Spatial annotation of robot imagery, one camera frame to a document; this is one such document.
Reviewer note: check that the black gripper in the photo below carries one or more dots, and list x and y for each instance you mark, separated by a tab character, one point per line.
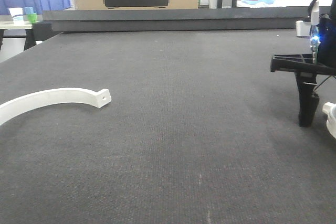
320	61

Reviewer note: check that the white PVC pipe fitting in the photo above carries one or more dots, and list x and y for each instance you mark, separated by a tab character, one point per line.
329	110

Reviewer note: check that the white curved pipe clamp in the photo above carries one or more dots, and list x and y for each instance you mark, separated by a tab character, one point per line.
40	99

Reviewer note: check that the white side table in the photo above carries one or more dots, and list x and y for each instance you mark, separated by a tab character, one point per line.
276	3

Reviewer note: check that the light blue tray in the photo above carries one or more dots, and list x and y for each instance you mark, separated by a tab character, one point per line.
269	2

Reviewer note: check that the green plastic cup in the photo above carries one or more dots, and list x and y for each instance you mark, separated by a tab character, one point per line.
32	18

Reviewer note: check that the light blue plastic cup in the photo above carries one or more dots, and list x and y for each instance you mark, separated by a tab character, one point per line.
28	10

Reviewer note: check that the white paper cup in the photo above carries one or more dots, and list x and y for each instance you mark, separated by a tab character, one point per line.
16	14

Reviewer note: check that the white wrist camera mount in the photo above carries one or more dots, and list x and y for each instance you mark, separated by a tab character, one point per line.
303	29

